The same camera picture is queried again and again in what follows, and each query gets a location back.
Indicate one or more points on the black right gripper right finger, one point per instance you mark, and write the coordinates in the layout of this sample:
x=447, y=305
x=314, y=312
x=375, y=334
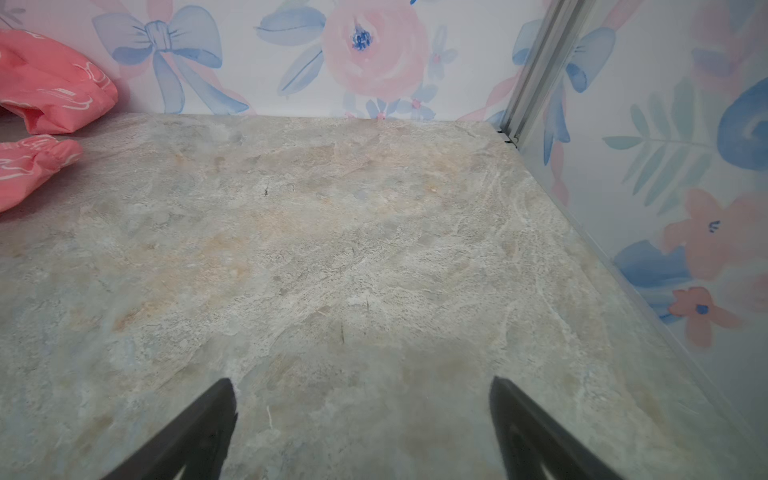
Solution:
x=533, y=444

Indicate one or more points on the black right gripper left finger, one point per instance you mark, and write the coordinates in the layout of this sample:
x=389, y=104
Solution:
x=194, y=445

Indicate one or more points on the pink patterned cloth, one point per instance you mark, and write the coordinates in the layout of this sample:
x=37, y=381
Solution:
x=55, y=90

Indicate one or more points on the aluminium corner post right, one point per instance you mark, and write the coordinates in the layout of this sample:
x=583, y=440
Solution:
x=548, y=52

